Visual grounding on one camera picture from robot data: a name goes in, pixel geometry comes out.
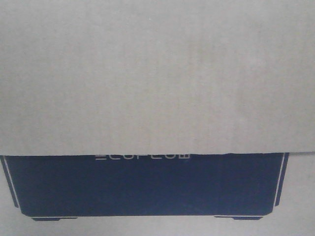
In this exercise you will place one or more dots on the brown EcoFlow cardboard box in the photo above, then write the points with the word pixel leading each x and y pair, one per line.
pixel 157 76

